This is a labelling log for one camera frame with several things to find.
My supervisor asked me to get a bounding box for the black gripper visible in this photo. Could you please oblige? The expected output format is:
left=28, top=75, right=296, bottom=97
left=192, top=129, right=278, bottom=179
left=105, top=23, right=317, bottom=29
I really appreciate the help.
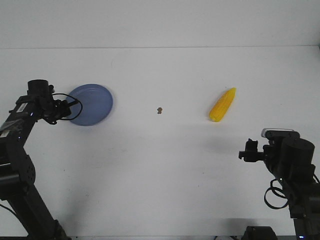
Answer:
left=238, top=132, right=315, bottom=180
left=27, top=79, right=78, bottom=124

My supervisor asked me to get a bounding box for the blue round plate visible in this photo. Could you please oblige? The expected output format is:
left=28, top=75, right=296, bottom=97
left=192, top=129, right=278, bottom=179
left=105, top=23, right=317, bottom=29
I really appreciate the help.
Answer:
left=66, top=83, right=114, bottom=126

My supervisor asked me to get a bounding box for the yellow toy corn cob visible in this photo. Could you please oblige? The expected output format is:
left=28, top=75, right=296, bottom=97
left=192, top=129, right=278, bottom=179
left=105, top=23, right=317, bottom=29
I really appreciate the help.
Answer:
left=208, top=87, right=237, bottom=122

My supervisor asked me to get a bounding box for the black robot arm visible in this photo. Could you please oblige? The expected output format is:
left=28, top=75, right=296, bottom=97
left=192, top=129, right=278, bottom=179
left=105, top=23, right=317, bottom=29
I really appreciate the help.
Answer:
left=0, top=79, right=81, bottom=240
left=238, top=128, right=320, bottom=240

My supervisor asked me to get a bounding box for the black base block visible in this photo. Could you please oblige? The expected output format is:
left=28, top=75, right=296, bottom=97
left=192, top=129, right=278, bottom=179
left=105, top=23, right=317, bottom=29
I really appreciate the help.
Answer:
left=241, top=226, right=278, bottom=240

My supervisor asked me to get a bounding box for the small brown table mark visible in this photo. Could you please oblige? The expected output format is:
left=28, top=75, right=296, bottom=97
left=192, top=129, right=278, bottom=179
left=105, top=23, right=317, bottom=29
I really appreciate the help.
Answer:
left=157, top=107, right=163, bottom=115

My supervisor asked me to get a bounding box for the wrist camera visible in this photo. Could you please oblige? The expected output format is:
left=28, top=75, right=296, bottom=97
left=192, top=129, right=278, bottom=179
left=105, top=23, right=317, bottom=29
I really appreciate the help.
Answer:
left=261, top=128, right=294, bottom=139

